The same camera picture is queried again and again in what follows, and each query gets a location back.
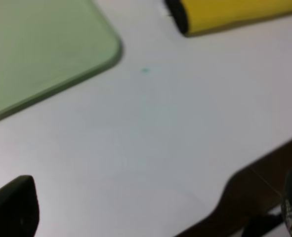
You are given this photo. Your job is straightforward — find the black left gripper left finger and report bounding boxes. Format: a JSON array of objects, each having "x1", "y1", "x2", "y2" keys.
[{"x1": 0, "y1": 175, "x2": 40, "y2": 237}]

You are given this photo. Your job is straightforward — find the yellow towel with black trim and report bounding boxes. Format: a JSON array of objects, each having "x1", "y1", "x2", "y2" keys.
[{"x1": 164, "y1": 0, "x2": 292, "y2": 36}]

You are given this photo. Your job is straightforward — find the green plastic tray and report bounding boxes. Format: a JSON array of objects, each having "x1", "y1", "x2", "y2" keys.
[{"x1": 0, "y1": 0, "x2": 123, "y2": 120}]

